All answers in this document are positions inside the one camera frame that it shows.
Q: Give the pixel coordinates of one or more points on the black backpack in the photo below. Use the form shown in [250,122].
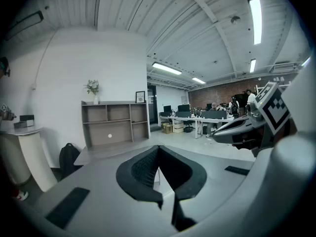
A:
[69,159]

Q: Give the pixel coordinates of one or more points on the black office chair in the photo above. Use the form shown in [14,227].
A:
[188,126]

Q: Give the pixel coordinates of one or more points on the dark glass door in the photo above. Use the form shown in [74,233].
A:
[152,105]

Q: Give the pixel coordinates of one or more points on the brown cardboard box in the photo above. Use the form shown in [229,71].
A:
[167,128]

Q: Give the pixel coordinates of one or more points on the black box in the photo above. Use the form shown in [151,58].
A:
[26,117]

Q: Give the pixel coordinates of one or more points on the grey desk divider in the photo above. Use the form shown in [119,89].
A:
[183,114]
[213,114]

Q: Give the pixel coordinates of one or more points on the unlit dark ceiling light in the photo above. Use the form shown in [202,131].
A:
[24,25]

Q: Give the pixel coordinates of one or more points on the white office desk row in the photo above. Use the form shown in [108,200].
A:
[195,119]

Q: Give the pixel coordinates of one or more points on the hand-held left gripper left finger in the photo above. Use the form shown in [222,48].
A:
[126,181]

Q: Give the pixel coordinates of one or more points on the white vase with flowers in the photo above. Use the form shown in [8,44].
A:
[93,88]

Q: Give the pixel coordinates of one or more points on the ceiling air conditioner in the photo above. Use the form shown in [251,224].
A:
[287,67]

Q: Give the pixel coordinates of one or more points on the grey box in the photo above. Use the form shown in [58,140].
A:
[23,125]

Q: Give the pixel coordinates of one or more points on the white storage box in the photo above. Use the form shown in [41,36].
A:
[178,127]

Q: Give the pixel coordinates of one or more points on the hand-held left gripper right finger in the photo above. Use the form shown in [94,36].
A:
[192,181]

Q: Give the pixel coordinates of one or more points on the grey wooden shelf unit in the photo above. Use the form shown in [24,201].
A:
[111,132]

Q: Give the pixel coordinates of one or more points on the white curved counter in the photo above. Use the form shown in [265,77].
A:
[29,157]

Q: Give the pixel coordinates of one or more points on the black monitor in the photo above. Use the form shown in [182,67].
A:
[184,107]
[167,108]

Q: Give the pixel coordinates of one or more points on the black picture frame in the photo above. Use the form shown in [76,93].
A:
[140,97]

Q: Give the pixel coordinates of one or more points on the light wood grain desk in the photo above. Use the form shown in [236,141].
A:
[103,154]

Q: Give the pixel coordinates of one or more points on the long ceiling light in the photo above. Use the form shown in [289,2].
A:
[252,65]
[255,21]
[166,68]
[198,80]

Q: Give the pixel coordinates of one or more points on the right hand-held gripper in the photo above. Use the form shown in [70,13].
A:
[271,107]

